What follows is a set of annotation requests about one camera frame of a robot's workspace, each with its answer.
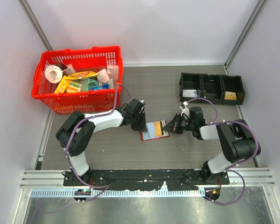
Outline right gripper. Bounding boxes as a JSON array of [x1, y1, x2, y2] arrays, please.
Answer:
[[163, 113, 195, 134]]

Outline red leather card holder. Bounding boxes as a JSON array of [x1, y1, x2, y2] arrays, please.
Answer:
[[140, 122, 169, 141]]

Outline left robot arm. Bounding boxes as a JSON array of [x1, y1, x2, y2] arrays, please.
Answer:
[[56, 98, 147, 186]]

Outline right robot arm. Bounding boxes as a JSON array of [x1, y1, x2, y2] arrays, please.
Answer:
[[163, 107, 261, 184]]

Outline cards in left bin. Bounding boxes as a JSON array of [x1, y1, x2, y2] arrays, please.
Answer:
[[182, 90, 199, 98]]

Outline gold card in bin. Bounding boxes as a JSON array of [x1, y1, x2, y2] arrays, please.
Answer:
[[224, 91, 237, 100]]

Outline pink white box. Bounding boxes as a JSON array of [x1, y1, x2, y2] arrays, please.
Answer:
[[107, 64, 119, 81]]

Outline green blue packet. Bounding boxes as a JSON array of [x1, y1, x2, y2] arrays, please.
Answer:
[[80, 78, 109, 91]]

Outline red plastic shopping basket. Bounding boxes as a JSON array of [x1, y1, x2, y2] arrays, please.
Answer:
[[31, 46, 123, 114]]

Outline yellow chips bag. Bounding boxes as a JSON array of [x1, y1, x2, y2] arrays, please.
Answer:
[[66, 71, 98, 80]]

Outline black three-compartment bin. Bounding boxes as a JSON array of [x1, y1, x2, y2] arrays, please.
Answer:
[[179, 72, 245, 105]]

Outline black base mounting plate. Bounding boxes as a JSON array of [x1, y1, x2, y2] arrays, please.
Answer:
[[63, 168, 231, 191]]

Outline yellow orange striped package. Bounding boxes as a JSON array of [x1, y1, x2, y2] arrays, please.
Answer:
[[54, 76, 81, 94]]

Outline black tape roll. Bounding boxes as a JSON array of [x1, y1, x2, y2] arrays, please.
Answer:
[[54, 63, 70, 73]]

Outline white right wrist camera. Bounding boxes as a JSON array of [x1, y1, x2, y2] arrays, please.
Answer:
[[180, 101, 189, 117]]

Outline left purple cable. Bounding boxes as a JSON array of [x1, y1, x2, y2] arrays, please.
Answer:
[[64, 84, 133, 201]]

